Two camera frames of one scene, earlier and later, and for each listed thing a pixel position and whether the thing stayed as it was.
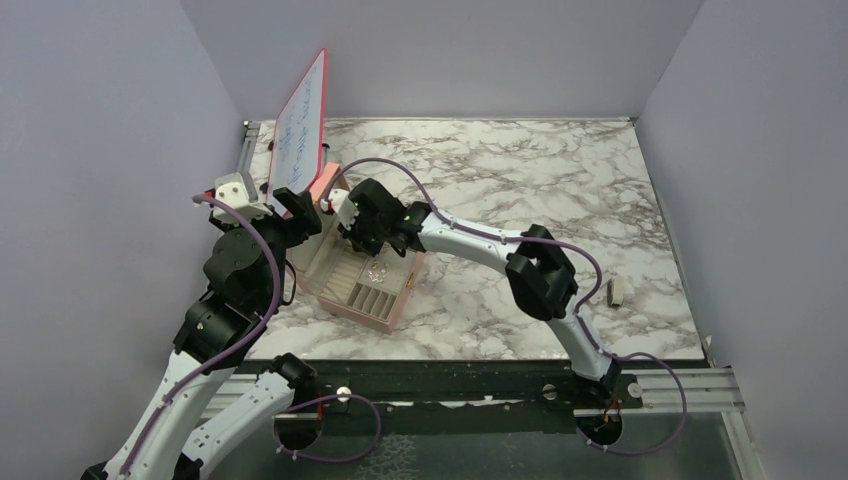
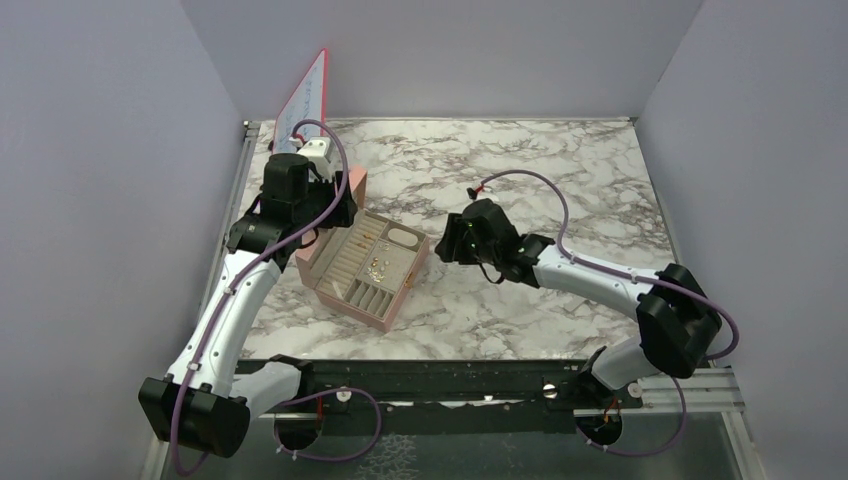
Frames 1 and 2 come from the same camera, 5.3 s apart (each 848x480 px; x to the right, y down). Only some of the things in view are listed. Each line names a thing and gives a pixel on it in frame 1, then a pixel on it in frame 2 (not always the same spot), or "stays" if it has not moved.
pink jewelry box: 330,263 stays
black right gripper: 351,236 to 450,247
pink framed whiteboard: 296,156 stays
